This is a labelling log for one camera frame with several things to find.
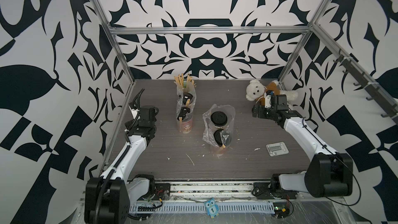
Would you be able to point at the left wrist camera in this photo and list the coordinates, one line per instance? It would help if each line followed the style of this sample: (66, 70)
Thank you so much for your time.
(135, 113)

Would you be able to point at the blue owl number tag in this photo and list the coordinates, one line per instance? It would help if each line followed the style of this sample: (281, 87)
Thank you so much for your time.
(212, 208)

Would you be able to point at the white teddy bear brown hoodie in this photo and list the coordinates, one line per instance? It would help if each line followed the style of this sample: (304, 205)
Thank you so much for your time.
(255, 91)

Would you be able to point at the aluminium front rail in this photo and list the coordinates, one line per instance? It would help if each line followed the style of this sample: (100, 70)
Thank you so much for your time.
(227, 190)

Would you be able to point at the red milk tea cup back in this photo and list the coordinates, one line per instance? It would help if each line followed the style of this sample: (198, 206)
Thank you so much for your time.
(221, 137)

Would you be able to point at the wall hook rack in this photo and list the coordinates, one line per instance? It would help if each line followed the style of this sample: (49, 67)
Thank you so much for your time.
(374, 89)

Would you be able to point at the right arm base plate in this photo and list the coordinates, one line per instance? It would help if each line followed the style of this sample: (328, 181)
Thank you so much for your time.
(264, 191)

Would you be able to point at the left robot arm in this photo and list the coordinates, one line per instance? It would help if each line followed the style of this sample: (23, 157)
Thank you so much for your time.
(109, 198)

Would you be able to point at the cream milk tea cup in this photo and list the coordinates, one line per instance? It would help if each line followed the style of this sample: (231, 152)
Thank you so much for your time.
(218, 120)

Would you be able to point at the red milk tea cup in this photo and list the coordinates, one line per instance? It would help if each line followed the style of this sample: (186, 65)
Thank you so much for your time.
(187, 122)
(186, 96)
(221, 137)

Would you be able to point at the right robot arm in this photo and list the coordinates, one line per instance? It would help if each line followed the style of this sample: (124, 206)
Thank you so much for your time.
(329, 173)

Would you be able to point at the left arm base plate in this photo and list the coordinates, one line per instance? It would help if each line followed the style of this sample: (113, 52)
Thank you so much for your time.
(159, 190)

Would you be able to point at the clear plastic bag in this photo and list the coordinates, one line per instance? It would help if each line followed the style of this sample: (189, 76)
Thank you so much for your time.
(208, 134)
(179, 91)

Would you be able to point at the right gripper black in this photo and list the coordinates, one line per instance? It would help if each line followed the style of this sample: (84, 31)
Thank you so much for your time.
(261, 109)

